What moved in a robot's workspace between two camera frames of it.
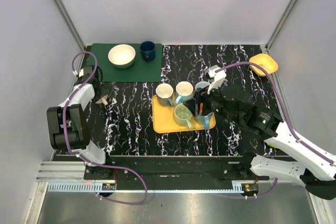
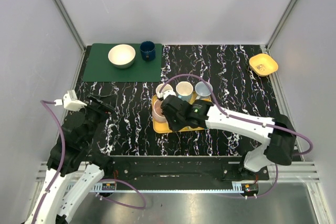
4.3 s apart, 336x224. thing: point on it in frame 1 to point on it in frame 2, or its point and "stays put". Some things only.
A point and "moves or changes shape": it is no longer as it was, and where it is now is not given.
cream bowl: (122, 56) stays put
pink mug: (103, 100) moves or changes shape
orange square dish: (264, 61) stays put
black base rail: (172, 168) stays put
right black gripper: (201, 96) to (175, 127)
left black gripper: (98, 92) to (97, 106)
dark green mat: (140, 70) stays put
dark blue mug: (148, 50) stays put
